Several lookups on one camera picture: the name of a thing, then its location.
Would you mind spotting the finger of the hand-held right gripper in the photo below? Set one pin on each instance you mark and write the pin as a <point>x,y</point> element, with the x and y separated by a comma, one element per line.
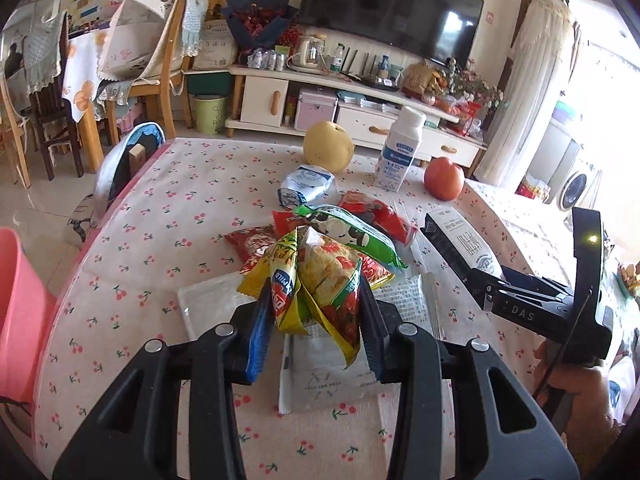
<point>450,252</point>

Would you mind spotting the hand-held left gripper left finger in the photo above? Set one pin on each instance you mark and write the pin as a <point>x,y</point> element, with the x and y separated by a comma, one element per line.
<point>256,350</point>

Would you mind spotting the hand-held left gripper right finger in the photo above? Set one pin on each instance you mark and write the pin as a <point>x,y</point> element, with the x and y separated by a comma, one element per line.
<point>372,340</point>

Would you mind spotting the white grey-logo packet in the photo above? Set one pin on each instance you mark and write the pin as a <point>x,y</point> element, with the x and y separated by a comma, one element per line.
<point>470,240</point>

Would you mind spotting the white text-printed packet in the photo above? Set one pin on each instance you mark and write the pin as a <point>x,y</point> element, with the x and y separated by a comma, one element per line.
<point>320,380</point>

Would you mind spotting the red snack packet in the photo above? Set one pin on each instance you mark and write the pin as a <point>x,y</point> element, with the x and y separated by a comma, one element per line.
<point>380,215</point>
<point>250,245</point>
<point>377,272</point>

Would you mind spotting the yellow snack packet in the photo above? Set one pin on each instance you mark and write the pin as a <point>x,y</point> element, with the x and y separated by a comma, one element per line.
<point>325,270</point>

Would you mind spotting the blue white packet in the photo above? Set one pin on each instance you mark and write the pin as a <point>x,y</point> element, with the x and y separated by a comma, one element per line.
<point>305,185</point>

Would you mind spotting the pink plastic bucket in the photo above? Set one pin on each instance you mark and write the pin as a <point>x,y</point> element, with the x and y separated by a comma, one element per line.
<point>20,310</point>

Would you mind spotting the person's right hand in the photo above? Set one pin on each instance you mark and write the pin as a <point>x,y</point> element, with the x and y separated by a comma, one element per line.
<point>580,395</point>

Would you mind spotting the translucent white plastic bag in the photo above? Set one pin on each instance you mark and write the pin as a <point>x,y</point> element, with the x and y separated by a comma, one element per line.
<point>210,305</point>

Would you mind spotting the red apple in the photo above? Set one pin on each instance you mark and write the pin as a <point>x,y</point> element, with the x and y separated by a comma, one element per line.
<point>444,180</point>

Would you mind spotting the green snack packet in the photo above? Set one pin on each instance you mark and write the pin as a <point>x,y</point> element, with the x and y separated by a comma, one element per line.
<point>345,230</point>

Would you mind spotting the white blue-label bottle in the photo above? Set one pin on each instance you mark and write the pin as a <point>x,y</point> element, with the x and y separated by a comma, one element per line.
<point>397,155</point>

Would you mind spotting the white washing machine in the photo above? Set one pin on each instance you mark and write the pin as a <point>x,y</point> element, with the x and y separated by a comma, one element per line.
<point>575,190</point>

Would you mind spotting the yellow pear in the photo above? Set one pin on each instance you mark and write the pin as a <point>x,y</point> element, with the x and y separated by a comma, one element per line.
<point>327,147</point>

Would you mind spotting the dried flower bunch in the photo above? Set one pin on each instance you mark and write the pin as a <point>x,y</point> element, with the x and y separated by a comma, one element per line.
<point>475,87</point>

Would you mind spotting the cherry print tablecloth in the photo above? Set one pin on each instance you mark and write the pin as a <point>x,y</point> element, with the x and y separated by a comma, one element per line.
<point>175,200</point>

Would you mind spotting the brown paper bag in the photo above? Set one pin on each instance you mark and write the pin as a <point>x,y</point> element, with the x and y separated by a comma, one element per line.
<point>420,80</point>

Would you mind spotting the lace-covered standing air conditioner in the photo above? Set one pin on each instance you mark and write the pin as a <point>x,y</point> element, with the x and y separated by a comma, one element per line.
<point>535,85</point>

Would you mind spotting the pink storage box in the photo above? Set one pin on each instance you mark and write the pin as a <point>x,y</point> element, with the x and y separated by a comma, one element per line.
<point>316,110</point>

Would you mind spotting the small blue bottle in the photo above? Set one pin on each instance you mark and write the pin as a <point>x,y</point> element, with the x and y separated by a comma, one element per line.
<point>383,67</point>

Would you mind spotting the black white cartoon slipper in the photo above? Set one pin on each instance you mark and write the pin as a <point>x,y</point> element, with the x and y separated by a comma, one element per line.
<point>80,222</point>

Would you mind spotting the green-label water bottle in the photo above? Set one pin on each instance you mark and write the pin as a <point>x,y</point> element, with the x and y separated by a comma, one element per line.
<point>338,60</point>

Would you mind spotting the light green waste bin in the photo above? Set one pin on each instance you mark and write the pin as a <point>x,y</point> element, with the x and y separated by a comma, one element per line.
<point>210,115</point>

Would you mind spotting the white electric kettle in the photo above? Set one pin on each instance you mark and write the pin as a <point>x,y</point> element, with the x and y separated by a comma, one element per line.
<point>310,52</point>

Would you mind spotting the white television cabinet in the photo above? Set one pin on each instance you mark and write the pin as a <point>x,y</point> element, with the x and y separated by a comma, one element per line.
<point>260,95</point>

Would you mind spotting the black television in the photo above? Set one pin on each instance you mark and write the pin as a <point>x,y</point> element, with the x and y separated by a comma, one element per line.
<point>390,5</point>

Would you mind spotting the pack of small cans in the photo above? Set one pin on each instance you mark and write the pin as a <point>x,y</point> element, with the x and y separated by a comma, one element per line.
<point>266,60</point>

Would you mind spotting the dark blue wrapped bouquet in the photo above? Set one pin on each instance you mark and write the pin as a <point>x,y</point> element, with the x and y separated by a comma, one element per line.
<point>257,20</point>

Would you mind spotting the white printed bag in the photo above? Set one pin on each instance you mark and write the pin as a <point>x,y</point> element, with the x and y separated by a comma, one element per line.
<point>215,47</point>

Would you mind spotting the wooden chair with cloth covers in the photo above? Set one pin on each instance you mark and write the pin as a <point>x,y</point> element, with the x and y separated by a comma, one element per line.
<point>176,50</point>

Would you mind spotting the dark wooden chair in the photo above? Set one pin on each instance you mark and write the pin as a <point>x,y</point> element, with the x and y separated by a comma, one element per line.
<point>50,110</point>

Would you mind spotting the dining table with orange-print cloth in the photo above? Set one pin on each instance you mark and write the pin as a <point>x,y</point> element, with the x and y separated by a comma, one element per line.
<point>82,75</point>

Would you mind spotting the light wooden chair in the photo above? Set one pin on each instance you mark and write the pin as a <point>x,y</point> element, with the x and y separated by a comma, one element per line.
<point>10,125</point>

